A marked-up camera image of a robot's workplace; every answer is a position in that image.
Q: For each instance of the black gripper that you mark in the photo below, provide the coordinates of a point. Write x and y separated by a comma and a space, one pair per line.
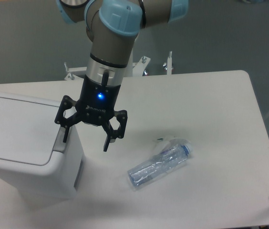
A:
98, 105

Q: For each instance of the white push-button trash can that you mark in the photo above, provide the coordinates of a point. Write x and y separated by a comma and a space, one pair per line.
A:
36, 154

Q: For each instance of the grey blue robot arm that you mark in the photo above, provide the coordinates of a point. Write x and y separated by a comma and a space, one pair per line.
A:
112, 26

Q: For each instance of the crushed clear plastic bottle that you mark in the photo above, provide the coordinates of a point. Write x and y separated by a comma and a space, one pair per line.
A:
170, 153

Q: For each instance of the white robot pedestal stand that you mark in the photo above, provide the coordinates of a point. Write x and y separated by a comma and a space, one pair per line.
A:
136, 69

